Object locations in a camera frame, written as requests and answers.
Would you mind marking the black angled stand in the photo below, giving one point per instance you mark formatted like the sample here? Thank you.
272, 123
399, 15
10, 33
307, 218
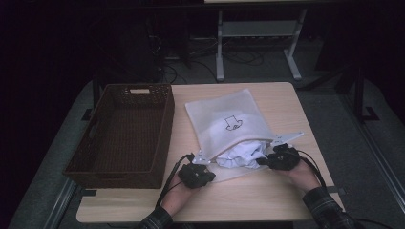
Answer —
359, 95

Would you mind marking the aluminium floor rail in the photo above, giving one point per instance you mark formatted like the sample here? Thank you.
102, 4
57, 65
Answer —
385, 171
60, 203

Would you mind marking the person's left hand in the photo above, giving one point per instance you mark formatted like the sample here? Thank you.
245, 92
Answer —
176, 197

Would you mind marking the dark table bracket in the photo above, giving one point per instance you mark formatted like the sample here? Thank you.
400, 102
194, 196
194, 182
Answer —
337, 191

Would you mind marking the white garment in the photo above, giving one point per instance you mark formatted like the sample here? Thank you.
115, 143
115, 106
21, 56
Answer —
242, 156

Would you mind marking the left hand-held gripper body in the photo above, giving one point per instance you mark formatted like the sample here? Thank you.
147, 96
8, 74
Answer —
192, 176

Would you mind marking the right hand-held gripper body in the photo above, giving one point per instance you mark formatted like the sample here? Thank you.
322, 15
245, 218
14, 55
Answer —
283, 159

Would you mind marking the brown wicker basket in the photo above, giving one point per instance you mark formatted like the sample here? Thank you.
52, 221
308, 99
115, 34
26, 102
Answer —
127, 136

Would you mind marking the white metal desk frame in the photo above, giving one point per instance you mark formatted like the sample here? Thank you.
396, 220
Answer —
219, 47

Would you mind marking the white mesh laundry bag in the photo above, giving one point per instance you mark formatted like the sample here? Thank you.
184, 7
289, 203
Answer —
223, 111

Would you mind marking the person's right hand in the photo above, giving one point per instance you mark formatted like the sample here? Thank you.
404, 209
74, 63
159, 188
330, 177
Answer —
304, 179

